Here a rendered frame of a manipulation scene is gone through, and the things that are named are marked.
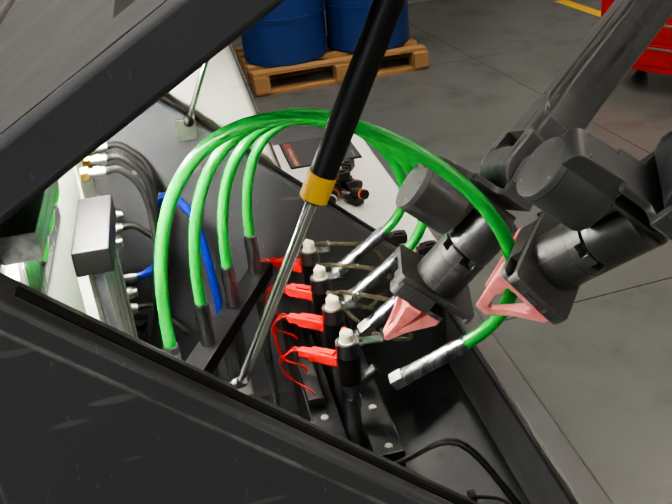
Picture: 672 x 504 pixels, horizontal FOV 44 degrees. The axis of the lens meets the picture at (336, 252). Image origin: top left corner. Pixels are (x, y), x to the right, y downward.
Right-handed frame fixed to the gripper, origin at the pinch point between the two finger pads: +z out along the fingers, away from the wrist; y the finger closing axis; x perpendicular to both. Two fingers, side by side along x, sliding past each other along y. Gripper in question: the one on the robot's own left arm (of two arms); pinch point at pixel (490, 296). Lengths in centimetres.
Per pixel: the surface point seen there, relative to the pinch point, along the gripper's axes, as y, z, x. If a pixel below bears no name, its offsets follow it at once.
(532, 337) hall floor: -135, 136, 88
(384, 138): 0.3, -5.9, -19.3
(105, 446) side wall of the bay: 37.0, -2.1, -21.8
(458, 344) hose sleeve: 3.5, 4.7, 1.4
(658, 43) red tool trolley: -395, 159, 106
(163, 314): 12.1, 24.0, -22.5
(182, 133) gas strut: -17, 34, -35
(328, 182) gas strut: 21.2, -18.8, -22.9
